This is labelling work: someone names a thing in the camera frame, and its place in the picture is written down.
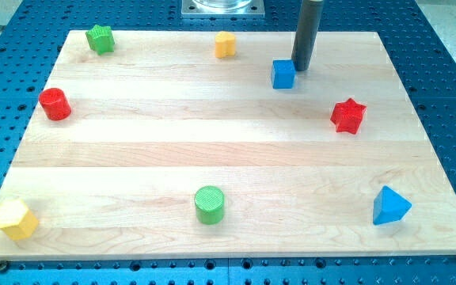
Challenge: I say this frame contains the left board clamp screw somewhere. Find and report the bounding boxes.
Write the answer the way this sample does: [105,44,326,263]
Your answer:
[0,260,10,273]

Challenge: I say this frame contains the yellow hexagon block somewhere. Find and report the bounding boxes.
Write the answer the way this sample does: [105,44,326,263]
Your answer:
[0,199,39,241]

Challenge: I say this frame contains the wooden board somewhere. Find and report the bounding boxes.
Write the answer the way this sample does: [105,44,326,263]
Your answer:
[0,30,456,260]

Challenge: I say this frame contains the red star block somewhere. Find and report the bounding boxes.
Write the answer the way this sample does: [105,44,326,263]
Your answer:
[330,98,367,135]

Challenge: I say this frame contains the blue cube block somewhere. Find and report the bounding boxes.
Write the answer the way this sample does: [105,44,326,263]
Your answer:
[271,59,295,89]

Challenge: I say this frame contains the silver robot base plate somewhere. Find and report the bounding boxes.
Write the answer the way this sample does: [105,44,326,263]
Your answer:
[180,0,265,18]

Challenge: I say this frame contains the green star block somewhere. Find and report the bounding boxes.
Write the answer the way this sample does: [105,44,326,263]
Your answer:
[85,25,115,55]

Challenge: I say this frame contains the yellow heart block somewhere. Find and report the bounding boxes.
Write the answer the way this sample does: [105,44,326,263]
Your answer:
[215,31,236,59]

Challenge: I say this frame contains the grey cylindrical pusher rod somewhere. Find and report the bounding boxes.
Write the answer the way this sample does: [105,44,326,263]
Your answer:
[291,0,325,71]

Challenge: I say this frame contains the red cylinder block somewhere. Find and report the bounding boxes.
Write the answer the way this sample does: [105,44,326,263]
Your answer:
[39,88,72,121]

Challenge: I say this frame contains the blue triangle block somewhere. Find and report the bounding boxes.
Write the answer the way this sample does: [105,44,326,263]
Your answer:
[373,185,412,225]

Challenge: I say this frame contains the green cylinder block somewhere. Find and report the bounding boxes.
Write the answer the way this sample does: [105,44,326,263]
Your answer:
[194,185,225,225]

